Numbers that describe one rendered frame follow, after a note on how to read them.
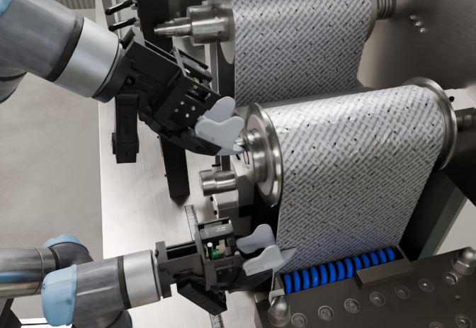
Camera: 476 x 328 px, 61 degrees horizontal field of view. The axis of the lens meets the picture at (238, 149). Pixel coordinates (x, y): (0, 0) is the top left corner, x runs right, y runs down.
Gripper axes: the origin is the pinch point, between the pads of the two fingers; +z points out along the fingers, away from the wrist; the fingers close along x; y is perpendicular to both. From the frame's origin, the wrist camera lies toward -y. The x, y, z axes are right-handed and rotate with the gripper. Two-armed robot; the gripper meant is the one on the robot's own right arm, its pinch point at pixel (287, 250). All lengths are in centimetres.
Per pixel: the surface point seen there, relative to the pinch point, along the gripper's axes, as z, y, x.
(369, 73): 30.1, 8.8, 32.0
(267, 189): -3.5, 13.5, 1.6
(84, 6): -59, -106, 384
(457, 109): 25.8, 20.0, 3.7
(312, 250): 4.4, -1.3, -0.3
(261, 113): -3.2, 23.0, 6.4
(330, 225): 6.6, 4.4, -0.2
